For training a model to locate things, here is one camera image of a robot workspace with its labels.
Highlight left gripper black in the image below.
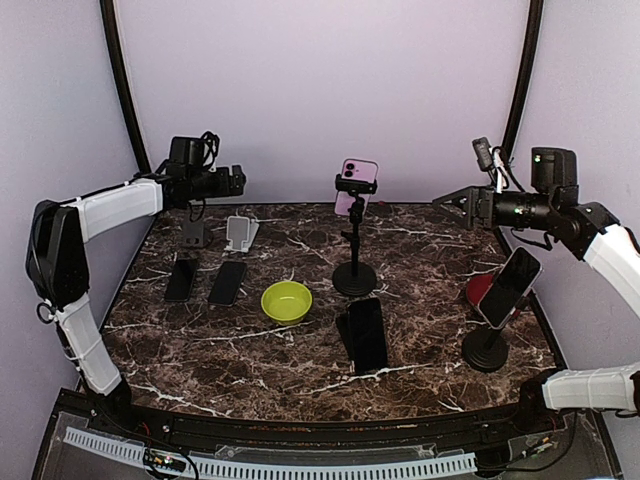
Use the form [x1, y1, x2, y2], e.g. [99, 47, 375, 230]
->
[190, 165, 247, 200]

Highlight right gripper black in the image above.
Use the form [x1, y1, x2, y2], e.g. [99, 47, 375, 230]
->
[433, 184, 557, 231]

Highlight white folding phone stand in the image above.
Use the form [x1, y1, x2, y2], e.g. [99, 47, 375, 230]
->
[225, 215, 259, 253]

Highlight grey small phone stand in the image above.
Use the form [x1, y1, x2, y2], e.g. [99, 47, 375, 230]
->
[181, 214, 207, 248]

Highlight purple edged phone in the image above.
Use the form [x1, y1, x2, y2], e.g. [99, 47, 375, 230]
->
[207, 261, 247, 307]

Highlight dark blue phone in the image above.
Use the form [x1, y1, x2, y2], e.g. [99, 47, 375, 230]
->
[164, 258, 198, 302]

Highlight large black phone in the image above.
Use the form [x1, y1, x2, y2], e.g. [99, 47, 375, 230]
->
[347, 298, 388, 374]

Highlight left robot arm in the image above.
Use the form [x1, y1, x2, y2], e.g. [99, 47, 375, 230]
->
[25, 132, 246, 397]

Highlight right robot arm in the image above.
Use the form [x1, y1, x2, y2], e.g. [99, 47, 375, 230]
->
[432, 139, 639, 434]

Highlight phone on right stand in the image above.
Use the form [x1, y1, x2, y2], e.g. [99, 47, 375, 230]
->
[477, 247, 542, 329]

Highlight pink phone on tall stand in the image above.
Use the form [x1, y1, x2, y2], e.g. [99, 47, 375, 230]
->
[334, 159, 379, 216]

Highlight black tall phone stand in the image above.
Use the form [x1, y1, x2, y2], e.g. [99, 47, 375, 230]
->
[332, 197, 377, 298]

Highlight black right phone stand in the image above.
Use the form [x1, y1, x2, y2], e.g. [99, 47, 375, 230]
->
[462, 294, 528, 373]

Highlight black folding phone stand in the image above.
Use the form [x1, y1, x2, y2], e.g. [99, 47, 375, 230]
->
[335, 312, 355, 370]

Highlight red bowl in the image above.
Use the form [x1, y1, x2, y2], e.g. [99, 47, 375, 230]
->
[465, 274, 529, 318]

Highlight green bowl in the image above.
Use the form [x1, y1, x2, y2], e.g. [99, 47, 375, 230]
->
[261, 281, 313, 326]

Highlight left black corner post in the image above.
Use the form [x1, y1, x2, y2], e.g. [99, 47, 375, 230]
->
[99, 0, 151, 174]

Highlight black corner post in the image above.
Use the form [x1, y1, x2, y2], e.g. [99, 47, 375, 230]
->
[501, 0, 544, 157]
[99, 0, 151, 174]

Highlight right black corner post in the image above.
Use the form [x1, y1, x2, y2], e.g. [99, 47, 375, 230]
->
[501, 0, 544, 157]

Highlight black front rail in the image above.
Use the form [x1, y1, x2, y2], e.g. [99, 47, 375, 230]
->
[59, 389, 591, 454]

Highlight white cable duct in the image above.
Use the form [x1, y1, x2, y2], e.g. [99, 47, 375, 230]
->
[63, 427, 477, 479]

